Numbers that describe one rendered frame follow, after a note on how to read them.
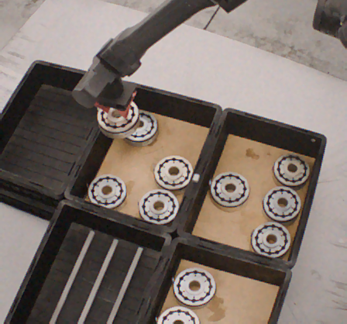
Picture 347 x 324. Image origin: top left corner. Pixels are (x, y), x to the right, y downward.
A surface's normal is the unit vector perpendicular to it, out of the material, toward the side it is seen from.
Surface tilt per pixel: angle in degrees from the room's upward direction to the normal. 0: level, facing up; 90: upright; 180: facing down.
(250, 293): 0
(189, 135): 0
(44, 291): 0
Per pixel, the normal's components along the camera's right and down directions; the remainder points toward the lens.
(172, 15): -0.45, 0.77
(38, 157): -0.03, -0.55
